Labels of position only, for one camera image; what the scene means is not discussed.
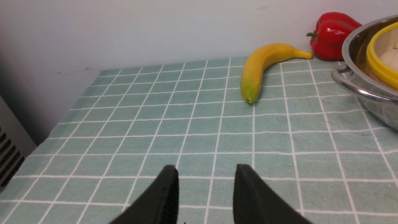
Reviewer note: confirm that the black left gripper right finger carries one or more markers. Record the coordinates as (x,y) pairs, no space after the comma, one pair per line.
(254,202)

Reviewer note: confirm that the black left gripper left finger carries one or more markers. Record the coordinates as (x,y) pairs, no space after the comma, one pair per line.
(158,204)

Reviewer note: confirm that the bamboo steamer basket yellow rim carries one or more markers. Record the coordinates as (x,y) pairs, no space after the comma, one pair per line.
(381,57)

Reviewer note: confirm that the stainless steel pot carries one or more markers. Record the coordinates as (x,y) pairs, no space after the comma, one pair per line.
(379,100)

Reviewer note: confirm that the green checkered tablecloth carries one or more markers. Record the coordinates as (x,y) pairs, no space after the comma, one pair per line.
(313,143)

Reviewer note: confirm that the yellow banana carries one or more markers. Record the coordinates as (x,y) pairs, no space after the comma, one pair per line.
(260,60)

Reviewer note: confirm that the grey vented appliance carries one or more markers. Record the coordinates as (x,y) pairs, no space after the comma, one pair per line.
(15,145)

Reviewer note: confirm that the red bell pepper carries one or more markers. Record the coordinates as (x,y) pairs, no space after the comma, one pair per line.
(331,30)

